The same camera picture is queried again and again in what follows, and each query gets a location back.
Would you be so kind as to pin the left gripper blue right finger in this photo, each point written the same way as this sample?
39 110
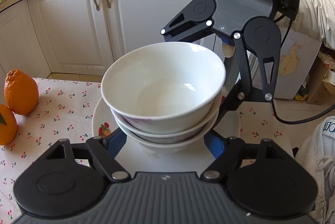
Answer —
227 156

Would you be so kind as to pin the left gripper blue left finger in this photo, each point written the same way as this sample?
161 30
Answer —
103 152

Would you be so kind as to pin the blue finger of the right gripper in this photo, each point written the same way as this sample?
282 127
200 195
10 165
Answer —
193 23
262 37

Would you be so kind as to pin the white floral plate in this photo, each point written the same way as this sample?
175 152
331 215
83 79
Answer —
136 158

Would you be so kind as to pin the white sleeved forearm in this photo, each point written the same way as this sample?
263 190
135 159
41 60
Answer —
316 19

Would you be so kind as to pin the white kitchen base cabinets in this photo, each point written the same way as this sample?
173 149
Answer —
41 37

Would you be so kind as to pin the cherry print tablecloth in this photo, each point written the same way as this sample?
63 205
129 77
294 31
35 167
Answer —
65 110

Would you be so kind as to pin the orange with leaf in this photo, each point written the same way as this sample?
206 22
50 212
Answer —
8 126

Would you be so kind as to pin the plain orange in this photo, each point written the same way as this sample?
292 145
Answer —
20 92

